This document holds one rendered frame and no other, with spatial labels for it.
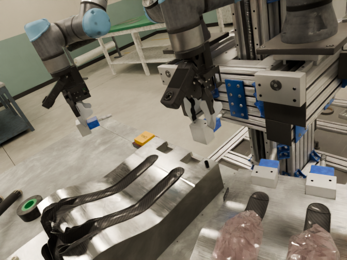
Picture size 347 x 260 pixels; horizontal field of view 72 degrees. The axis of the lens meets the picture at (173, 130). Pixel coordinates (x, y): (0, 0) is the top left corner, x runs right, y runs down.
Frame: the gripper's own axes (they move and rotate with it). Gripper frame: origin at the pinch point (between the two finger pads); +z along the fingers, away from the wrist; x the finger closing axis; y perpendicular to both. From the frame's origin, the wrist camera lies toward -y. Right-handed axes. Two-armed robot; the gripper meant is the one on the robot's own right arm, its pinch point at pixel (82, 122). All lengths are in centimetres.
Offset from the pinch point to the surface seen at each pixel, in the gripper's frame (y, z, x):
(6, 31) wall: -122, -48, 603
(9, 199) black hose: -32.0, 11.2, -9.6
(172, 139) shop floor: 54, 95, 108
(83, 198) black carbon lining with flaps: -3.9, 3.4, -38.7
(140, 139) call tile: 16.5, 11.4, -10.6
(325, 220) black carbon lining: 37, 10, -69
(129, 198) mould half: 6.0, 6.5, -43.1
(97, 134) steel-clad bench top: 0.8, 15.0, 17.0
